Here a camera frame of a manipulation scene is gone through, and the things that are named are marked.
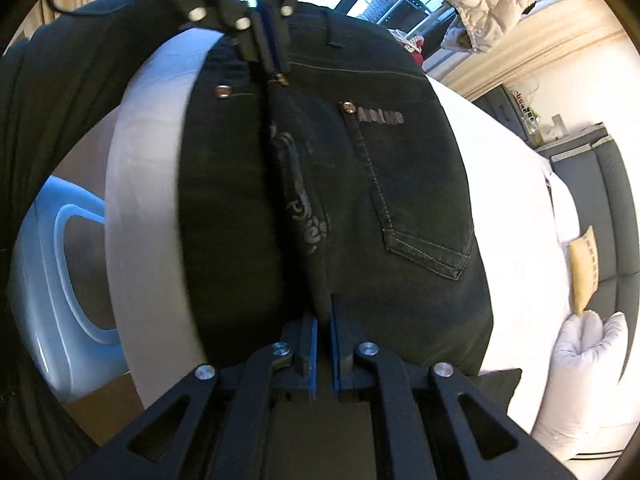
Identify grey nightstand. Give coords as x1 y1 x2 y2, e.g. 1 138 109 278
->
535 122 608 159

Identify dark grey headboard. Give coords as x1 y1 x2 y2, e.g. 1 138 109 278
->
472 84 640 380

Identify cream curtain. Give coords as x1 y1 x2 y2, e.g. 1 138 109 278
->
436 0 627 101

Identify black denim pants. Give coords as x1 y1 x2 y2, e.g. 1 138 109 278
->
178 4 492 375

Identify yellow cushion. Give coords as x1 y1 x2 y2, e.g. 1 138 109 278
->
568 226 600 316

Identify white folded duvet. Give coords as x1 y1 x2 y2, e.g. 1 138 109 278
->
530 310 628 462

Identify red and white bag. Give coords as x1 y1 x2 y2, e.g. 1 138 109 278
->
390 29 424 66

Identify light blue plastic bin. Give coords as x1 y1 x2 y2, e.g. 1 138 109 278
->
8 177 128 403

